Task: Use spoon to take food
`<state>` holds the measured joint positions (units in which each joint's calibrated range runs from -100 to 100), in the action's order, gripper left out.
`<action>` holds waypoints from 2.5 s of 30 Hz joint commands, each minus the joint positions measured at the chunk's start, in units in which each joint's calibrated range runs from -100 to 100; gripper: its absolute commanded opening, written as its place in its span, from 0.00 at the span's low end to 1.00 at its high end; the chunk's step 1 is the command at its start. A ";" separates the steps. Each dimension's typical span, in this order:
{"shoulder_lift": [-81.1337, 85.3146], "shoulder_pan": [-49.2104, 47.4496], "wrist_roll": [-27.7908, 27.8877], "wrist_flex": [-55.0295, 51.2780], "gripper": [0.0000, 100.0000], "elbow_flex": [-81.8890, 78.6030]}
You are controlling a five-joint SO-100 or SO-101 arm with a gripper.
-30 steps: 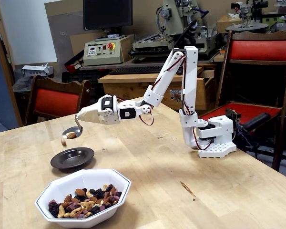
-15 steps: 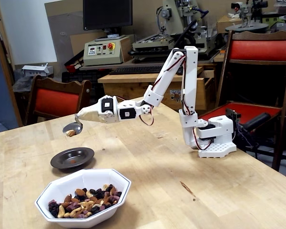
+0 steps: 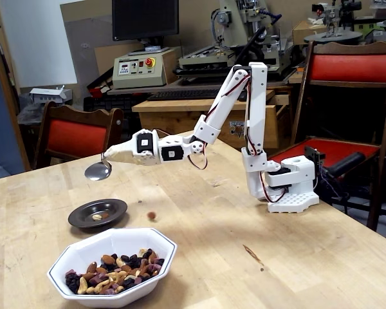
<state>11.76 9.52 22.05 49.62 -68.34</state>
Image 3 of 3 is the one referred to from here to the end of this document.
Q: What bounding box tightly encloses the beige masking tape wrap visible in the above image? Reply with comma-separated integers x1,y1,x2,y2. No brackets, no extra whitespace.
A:
102,141,138,164

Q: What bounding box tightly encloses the black circuit board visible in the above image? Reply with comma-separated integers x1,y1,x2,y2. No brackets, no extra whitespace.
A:
304,145,326,168

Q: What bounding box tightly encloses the light wooden desk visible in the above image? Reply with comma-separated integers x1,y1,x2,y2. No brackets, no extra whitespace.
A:
131,89,293,152

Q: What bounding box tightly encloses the beige milling machine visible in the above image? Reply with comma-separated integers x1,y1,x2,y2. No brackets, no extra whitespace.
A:
173,0,297,85

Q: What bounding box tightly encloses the thin purple cable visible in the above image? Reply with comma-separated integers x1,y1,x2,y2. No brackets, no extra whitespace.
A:
318,165,350,213

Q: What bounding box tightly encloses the dark wooden workbench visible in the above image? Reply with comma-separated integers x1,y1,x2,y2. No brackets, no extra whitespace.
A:
106,72,305,97

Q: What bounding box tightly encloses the white octagonal bowl blue rim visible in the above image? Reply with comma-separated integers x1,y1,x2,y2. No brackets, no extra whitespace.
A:
46,227,178,308

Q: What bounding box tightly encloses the small dark brown plate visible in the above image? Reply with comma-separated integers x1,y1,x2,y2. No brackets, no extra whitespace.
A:
68,198,129,229

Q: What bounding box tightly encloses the brown cardboard sheet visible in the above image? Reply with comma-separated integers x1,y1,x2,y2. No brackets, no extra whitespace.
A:
94,43,145,77

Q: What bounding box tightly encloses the bent metal spoon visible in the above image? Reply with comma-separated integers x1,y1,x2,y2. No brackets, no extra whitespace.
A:
84,153,113,182

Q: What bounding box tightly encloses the red black case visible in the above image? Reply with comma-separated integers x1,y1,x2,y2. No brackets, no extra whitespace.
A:
86,74,114,98

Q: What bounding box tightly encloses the green box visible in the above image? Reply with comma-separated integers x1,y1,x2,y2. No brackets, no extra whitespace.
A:
353,17,386,41

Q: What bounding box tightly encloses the grey plastic bag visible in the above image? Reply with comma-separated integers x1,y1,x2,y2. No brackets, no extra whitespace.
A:
17,102,46,125

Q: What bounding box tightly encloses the large grey cardboard sheet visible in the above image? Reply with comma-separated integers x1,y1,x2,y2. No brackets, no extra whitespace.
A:
60,0,116,97

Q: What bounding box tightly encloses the low wooden chair red cushion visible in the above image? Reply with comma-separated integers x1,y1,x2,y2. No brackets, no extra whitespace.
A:
32,100,125,171

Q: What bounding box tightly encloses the small white paper box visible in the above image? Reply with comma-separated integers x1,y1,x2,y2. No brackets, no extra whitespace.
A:
29,85,73,106

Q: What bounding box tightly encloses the black cylinder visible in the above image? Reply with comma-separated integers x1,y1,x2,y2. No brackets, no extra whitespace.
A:
327,151,366,178

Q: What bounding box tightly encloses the brown cardboard box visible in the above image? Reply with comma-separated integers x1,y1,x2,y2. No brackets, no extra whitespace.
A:
291,21,329,46

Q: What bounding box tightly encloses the beige control box red button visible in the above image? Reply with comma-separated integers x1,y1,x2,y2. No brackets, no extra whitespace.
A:
111,48,178,90

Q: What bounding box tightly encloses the blue door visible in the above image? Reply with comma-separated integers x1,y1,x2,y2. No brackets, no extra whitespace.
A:
0,57,25,183

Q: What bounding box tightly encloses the small metal apparatus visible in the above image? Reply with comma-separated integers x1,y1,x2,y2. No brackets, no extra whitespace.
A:
311,0,363,35

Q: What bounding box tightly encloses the black keyboard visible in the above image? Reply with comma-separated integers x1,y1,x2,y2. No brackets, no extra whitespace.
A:
147,88,225,102

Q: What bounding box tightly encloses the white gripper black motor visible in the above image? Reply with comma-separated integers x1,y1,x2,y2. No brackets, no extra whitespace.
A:
131,129,162,167

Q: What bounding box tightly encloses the black plastic crate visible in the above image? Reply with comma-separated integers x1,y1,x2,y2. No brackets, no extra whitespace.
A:
83,95,145,142

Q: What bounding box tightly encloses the black computer monitor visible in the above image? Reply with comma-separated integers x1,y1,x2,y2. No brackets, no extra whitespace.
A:
111,0,180,56

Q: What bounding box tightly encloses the dark round platter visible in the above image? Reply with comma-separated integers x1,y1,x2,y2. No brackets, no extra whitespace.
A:
304,30,363,46

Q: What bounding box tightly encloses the tall wooden chair red cushion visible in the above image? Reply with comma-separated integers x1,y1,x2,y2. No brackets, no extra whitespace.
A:
289,40,386,232

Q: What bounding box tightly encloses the mixed nuts and dried fruit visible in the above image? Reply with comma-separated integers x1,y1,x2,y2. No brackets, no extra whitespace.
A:
64,247,165,295

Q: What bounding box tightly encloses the wooden door frame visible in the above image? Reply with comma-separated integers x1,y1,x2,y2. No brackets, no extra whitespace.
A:
0,0,32,171

